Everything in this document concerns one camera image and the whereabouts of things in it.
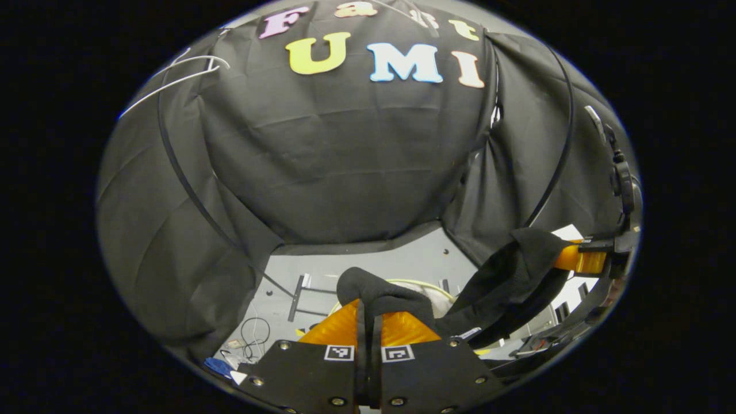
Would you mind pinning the white plastic hanger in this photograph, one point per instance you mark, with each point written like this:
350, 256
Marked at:
167, 86
172, 62

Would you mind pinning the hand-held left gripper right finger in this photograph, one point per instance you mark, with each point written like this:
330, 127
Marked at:
376, 368

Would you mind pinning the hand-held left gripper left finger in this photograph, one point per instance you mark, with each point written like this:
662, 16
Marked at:
361, 368

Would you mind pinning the blue cloth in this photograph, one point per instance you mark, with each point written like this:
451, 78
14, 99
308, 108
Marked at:
218, 366

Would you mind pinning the black knit sweater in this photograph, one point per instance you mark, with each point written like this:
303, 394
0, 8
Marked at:
506, 276

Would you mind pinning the black backdrop cloth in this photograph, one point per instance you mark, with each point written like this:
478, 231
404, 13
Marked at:
345, 161

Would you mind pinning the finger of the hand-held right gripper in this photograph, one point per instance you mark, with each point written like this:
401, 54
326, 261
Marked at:
581, 259

